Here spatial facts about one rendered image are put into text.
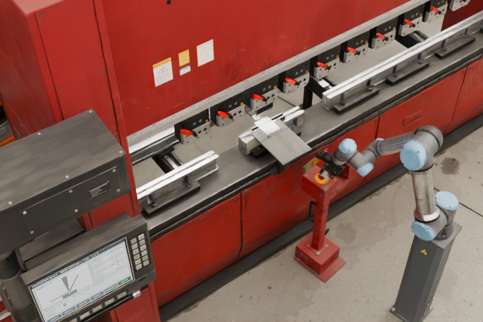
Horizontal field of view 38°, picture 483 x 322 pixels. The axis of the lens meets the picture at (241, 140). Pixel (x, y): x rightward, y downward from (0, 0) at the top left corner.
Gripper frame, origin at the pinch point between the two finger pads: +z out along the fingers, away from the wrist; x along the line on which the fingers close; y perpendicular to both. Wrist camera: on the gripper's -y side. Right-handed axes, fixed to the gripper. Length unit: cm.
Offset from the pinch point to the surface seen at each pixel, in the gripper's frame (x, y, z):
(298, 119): 12.3, -29.5, -1.0
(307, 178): -5.0, -2.8, 5.1
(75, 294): -146, -16, -58
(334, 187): 2.5, 9.7, 4.0
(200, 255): -62, -12, 46
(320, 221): 2.0, 16.7, 37.9
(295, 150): -10.6, -15.2, -13.7
